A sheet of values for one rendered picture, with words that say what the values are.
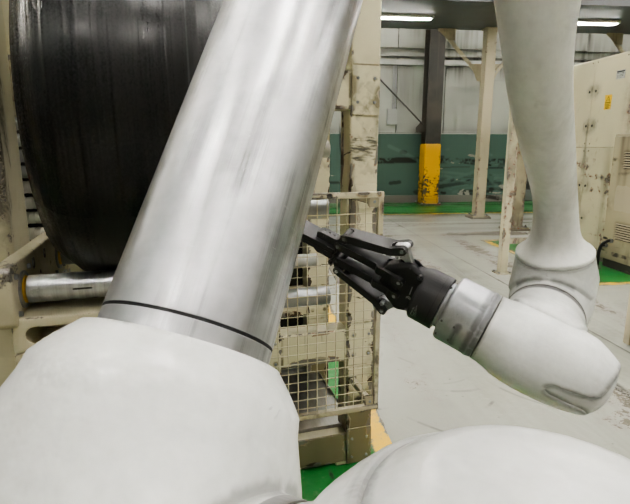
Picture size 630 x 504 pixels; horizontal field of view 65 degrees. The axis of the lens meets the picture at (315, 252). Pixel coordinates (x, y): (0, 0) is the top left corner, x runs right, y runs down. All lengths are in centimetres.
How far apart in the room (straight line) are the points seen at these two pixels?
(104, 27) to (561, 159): 58
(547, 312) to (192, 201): 49
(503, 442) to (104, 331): 17
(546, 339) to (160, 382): 49
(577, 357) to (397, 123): 1006
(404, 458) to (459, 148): 1082
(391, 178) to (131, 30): 989
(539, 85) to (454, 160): 1040
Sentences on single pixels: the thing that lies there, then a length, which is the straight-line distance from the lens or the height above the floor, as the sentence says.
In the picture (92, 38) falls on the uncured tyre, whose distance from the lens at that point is 75.
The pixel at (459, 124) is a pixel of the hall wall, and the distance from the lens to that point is 1103.
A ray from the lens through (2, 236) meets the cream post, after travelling 98.
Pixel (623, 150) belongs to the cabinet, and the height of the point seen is 110.
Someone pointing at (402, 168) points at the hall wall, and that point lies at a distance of 1057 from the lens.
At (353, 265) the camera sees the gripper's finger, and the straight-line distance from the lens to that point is 70.
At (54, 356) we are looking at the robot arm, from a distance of 25.
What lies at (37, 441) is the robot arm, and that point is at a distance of 24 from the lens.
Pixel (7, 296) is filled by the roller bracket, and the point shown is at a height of 91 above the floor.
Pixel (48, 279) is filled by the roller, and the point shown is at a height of 92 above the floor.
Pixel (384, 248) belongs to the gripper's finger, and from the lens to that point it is 66.
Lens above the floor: 113
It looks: 12 degrees down
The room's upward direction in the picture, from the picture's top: straight up
